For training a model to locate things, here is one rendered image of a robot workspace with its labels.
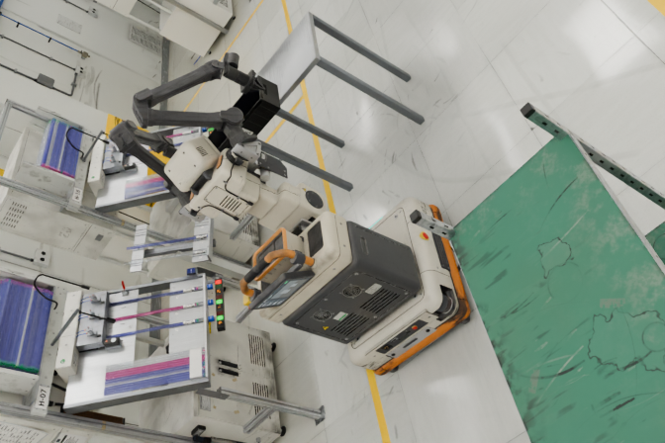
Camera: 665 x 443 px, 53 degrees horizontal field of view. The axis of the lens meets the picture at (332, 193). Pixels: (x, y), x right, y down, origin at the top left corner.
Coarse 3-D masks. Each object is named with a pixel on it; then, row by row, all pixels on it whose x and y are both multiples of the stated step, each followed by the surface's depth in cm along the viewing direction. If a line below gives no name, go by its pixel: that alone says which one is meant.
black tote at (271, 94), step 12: (264, 84) 306; (240, 96) 315; (252, 96) 315; (264, 96) 299; (276, 96) 306; (240, 108) 320; (252, 108) 299; (264, 108) 300; (276, 108) 301; (252, 120) 305; (264, 120) 306; (216, 132) 329; (252, 132) 310; (216, 144) 335; (228, 144) 314
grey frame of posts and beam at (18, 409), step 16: (64, 288) 369; (256, 288) 397; (64, 304) 362; (144, 320) 396; (160, 320) 400; (48, 336) 342; (48, 352) 336; (48, 368) 331; (48, 384) 325; (48, 400) 319; (240, 400) 335; (256, 400) 338; (272, 400) 344; (48, 416) 317; (64, 416) 323; (80, 416) 327; (304, 416) 356; (320, 416) 359; (112, 432) 335; (128, 432) 338; (144, 432) 345; (160, 432) 349
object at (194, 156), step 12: (192, 144) 275; (204, 144) 280; (180, 156) 277; (192, 156) 274; (204, 156) 275; (216, 156) 280; (168, 168) 281; (180, 168) 278; (192, 168) 276; (204, 168) 275; (180, 180) 280; (192, 180) 279
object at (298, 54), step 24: (312, 24) 366; (288, 48) 377; (312, 48) 351; (360, 48) 392; (264, 72) 392; (288, 72) 364; (336, 72) 352; (288, 96) 360; (384, 96) 368; (288, 120) 425; (264, 144) 385; (336, 144) 446; (312, 168) 402
